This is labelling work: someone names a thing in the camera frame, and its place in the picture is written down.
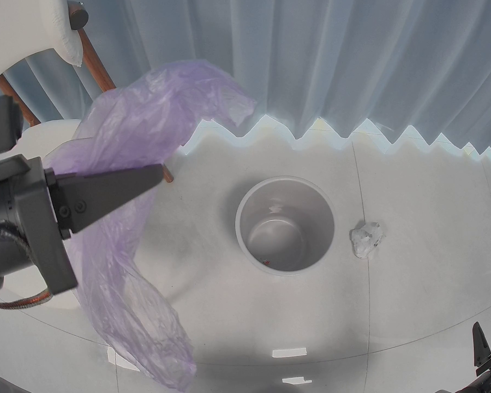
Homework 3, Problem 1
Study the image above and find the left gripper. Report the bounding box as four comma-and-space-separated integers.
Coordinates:
0, 163, 165, 299

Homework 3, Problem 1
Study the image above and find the white trash bin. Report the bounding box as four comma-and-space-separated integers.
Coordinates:
234, 175, 336, 276

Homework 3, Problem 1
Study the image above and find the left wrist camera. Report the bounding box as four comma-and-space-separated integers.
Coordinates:
0, 96, 46, 187

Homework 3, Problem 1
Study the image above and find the purple plastic bag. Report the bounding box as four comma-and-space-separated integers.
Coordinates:
45, 59, 258, 392

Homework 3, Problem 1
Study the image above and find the pale blue curtain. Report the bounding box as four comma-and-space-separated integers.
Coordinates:
0, 0, 491, 160

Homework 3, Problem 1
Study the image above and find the crumpled clear printed wrapper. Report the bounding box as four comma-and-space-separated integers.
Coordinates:
350, 221, 384, 260

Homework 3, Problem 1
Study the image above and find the white cushioned wooden chair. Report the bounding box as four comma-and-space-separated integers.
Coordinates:
0, 0, 174, 312

